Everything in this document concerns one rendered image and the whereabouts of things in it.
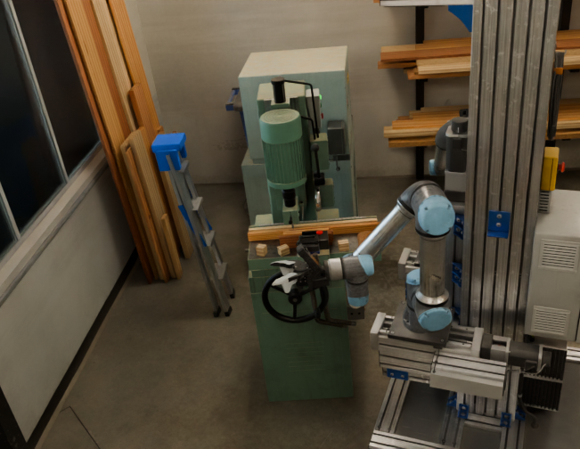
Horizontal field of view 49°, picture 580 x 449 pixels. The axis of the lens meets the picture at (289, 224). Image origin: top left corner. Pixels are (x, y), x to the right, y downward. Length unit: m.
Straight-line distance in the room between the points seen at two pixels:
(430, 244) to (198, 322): 2.18
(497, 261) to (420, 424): 0.90
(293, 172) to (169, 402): 1.50
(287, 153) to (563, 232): 1.12
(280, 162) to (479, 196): 0.85
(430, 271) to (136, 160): 2.33
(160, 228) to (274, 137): 1.78
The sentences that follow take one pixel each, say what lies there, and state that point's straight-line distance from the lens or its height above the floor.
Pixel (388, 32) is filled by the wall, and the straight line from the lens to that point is 4.99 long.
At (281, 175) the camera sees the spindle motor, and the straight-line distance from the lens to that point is 2.77.
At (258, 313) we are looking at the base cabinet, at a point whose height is 0.59.
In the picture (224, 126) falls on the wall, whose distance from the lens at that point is 5.36.
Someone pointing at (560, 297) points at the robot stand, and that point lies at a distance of 2.57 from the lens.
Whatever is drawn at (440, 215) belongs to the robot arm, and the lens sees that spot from 2.12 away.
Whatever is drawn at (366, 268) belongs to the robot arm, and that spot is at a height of 1.23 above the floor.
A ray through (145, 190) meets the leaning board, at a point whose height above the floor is 0.69.
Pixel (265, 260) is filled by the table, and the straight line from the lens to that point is 2.90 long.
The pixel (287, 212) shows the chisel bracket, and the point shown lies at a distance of 2.90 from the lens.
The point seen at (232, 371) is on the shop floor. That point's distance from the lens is 3.68.
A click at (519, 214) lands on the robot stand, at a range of 2.43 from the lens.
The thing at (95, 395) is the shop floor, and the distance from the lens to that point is 3.80.
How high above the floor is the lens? 2.51
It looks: 31 degrees down
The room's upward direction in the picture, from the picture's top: 7 degrees counter-clockwise
